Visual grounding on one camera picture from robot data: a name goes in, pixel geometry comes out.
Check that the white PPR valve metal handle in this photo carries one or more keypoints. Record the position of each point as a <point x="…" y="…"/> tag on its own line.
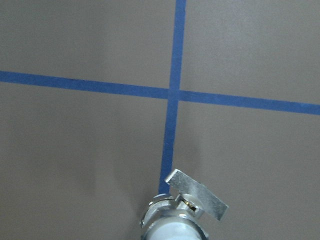
<point x="177" y="218"/>

